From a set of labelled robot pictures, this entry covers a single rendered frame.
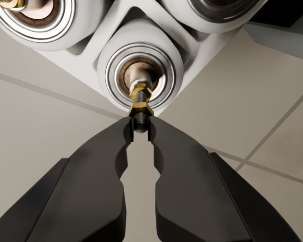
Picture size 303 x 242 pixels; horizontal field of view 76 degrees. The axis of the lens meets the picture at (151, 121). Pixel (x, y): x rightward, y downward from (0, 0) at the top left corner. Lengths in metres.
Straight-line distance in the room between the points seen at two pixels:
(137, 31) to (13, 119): 0.48
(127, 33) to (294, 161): 0.70
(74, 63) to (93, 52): 0.03
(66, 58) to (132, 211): 0.64
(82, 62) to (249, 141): 0.52
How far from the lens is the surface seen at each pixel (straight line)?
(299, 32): 0.34
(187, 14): 0.21
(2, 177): 0.79
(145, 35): 0.21
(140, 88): 0.17
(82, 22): 0.21
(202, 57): 0.29
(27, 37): 0.23
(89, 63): 0.29
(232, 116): 0.58
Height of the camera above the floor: 0.45
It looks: 58 degrees down
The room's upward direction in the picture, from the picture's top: 175 degrees clockwise
